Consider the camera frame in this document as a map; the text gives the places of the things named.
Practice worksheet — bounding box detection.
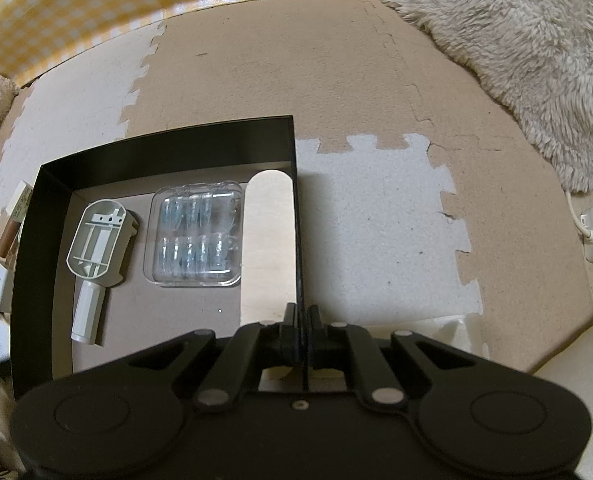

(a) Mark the grey plastic tool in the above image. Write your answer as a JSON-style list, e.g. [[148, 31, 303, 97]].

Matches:
[[66, 199, 138, 346]]

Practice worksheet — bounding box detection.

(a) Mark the small white box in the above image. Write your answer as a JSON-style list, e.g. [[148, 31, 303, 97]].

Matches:
[[0, 259, 18, 312]]

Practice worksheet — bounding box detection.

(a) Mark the white power cable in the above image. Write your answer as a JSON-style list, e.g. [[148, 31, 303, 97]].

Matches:
[[565, 189, 593, 239]]

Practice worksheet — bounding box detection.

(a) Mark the wooden nail file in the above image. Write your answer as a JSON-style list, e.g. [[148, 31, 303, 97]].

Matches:
[[239, 169, 297, 381]]

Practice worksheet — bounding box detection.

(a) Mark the yellow checkered blanket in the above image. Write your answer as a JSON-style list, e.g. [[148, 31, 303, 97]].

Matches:
[[0, 0, 408, 87]]

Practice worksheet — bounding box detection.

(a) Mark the brown cosmetic tube white cap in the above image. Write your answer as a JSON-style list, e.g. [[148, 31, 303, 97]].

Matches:
[[0, 180, 33, 262]]

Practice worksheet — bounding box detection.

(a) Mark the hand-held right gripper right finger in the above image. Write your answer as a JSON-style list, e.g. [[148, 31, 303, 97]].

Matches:
[[309, 306, 477, 407]]

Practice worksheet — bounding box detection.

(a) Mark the clear plastic case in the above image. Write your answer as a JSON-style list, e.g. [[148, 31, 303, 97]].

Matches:
[[143, 178, 244, 289]]

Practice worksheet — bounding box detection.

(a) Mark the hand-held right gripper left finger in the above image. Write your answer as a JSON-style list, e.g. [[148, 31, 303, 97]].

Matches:
[[126, 303, 303, 407]]

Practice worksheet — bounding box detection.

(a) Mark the black box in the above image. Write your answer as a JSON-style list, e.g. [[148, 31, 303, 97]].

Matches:
[[10, 115, 310, 402]]

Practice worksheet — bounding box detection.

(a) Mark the beige white foam puzzle mat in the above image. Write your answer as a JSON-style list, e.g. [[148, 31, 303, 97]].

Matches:
[[0, 0, 593, 376]]

